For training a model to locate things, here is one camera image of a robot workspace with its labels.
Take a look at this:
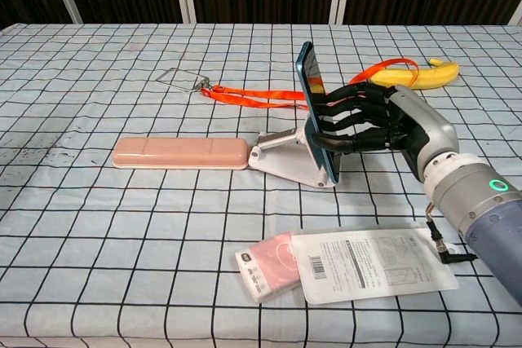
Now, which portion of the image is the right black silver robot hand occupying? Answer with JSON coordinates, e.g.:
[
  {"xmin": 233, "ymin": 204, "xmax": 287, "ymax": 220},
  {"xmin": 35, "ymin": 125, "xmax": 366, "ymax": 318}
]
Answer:
[{"xmin": 313, "ymin": 81, "xmax": 460, "ymax": 184}]

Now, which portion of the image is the black smartphone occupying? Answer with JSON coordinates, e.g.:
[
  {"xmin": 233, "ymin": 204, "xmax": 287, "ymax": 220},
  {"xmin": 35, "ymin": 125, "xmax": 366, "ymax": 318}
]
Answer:
[{"xmin": 294, "ymin": 41, "xmax": 342, "ymax": 185}]

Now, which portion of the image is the white phone stand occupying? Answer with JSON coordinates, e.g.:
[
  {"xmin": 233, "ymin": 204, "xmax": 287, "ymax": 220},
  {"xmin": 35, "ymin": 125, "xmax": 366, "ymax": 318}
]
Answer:
[{"xmin": 248, "ymin": 126, "xmax": 338, "ymax": 190}]

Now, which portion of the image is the yellow banana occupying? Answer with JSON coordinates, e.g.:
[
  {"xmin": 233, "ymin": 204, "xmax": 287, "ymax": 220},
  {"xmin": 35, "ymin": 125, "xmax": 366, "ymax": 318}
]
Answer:
[{"xmin": 369, "ymin": 58, "xmax": 461, "ymax": 91}]

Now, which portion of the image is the white printed packaging bag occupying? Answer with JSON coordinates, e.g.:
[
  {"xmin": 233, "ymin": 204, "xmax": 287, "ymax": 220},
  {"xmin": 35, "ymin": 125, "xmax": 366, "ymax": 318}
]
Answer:
[{"xmin": 290, "ymin": 225, "xmax": 460, "ymax": 305}]

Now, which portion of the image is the pink small packet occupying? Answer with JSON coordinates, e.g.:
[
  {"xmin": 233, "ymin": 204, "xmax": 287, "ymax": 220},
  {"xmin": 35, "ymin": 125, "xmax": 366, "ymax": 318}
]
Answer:
[{"xmin": 235, "ymin": 230, "xmax": 305, "ymax": 304}]

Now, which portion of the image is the clear badge holder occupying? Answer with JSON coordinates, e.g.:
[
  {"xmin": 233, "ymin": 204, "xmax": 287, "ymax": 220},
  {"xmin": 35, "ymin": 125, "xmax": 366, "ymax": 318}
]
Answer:
[{"xmin": 156, "ymin": 68, "xmax": 213, "ymax": 95}]

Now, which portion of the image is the pink oblong case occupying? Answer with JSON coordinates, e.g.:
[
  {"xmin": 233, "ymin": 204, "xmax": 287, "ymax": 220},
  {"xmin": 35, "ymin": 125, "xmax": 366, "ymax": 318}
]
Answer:
[{"xmin": 112, "ymin": 137, "xmax": 250, "ymax": 170}]

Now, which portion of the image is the checkered light blue tablecloth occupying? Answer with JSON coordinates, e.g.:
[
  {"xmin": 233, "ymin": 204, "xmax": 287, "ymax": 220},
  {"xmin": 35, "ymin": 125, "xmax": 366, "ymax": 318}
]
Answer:
[{"xmin": 0, "ymin": 23, "xmax": 522, "ymax": 348}]

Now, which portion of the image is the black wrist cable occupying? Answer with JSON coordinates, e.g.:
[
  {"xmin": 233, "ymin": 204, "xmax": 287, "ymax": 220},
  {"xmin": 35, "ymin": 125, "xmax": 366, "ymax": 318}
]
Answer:
[{"xmin": 423, "ymin": 200, "xmax": 479, "ymax": 264}]

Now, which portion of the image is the orange lanyard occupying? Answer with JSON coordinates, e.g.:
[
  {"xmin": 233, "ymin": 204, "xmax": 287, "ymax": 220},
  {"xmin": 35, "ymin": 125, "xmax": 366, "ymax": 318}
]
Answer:
[{"xmin": 199, "ymin": 58, "xmax": 419, "ymax": 111}]

